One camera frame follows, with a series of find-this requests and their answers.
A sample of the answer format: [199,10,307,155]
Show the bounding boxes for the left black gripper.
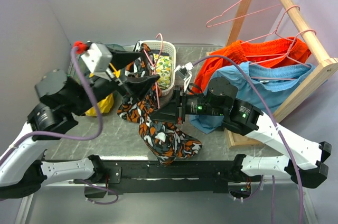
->
[68,45,160,116]

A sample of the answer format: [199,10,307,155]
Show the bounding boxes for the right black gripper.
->
[150,84,226,124]

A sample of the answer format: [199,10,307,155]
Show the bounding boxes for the camouflage patterned shorts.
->
[116,40,203,166]

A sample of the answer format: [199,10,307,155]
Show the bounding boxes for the pink wire hanger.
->
[205,0,281,28]
[143,33,164,109]

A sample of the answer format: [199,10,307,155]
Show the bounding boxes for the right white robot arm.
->
[151,77,332,189]

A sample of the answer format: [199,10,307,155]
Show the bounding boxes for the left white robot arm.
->
[1,43,158,200]

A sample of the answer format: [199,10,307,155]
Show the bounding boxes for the yellow shorts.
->
[84,64,124,117]

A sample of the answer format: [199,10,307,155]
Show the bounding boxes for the light blue shorts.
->
[190,62,328,135]

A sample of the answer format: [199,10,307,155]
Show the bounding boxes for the pink hanger holding orange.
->
[242,5,311,67]

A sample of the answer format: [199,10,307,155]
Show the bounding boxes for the orange shorts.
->
[194,36,311,90]

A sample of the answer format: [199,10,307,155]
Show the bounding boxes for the pink hanger holding blue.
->
[249,30,317,81]

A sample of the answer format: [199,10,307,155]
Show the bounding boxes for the lemon print folded cloth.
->
[154,53,172,90]

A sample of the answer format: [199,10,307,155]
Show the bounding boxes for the white plastic basket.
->
[133,40,176,97]

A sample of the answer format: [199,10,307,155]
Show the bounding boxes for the teal plastic bin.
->
[76,41,125,78]

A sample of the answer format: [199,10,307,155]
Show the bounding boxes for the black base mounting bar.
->
[73,159,265,195]

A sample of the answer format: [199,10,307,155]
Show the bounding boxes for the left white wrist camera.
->
[73,41,112,80]

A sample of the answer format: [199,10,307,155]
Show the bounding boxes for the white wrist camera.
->
[174,62,194,91]
[73,41,112,80]

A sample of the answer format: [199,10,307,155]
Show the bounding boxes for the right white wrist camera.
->
[174,62,194,91]

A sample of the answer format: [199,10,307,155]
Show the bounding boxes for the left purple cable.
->
[0,45,119,206]

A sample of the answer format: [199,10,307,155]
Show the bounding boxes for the purple cable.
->
[191,55,304,224]
[0,45,119,206]

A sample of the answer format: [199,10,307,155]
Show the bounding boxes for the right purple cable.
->
[191,55,304,224]

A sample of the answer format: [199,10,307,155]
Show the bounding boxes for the aluminium rail frame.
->
[14,164,317,224]

